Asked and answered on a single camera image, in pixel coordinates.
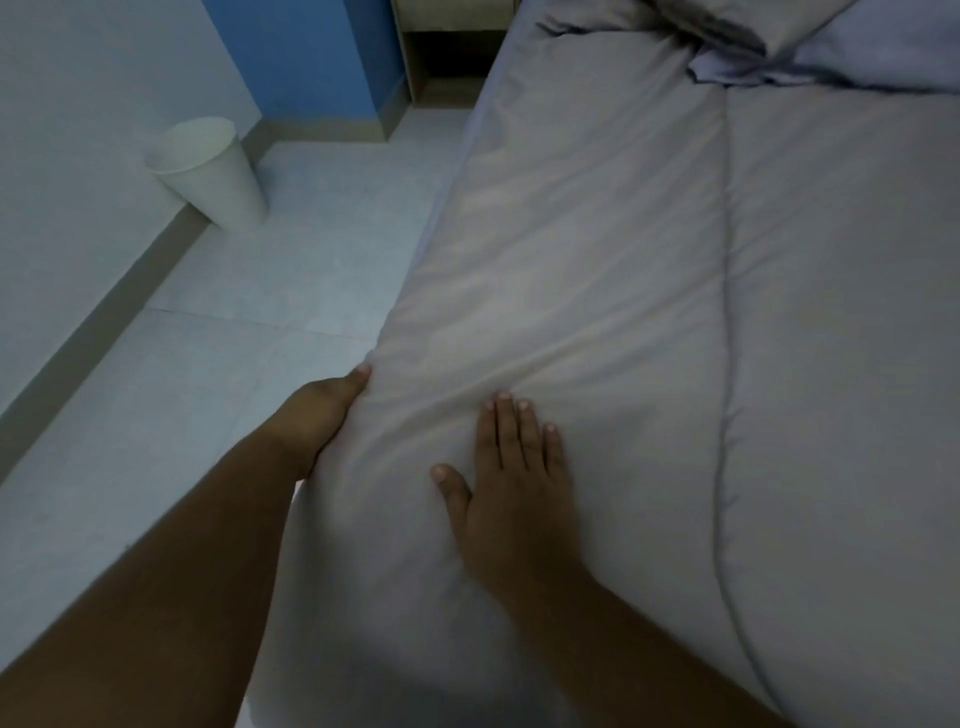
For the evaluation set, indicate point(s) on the person's right hand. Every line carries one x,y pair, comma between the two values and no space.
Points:
514,510

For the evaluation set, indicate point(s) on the person's left hand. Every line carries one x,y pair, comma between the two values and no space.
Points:
319,416

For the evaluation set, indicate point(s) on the person's right thumb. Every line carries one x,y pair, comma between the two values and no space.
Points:
452,491

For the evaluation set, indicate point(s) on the person's left thumb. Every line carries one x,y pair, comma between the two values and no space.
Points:
352,382

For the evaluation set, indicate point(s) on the person's right middle finger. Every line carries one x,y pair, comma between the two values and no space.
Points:
505,435

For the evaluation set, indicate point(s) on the person's right little finger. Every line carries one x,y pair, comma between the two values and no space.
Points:
553,457

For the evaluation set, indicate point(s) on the grey bed cover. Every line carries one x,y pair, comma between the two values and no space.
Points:
637,300

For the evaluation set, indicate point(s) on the person's left forearm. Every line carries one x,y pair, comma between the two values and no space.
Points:
165,592

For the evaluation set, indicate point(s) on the person's right forearm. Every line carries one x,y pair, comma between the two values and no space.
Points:
622,652

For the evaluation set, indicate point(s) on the white waste bin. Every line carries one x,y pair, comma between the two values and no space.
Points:
214,176

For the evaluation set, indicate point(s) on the white mattress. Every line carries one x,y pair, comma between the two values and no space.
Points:
480,112

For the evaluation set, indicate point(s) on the wooden bedside table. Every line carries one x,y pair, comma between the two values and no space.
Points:
450,45

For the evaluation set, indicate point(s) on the pale blue pillow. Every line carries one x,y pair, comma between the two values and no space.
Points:
862,52

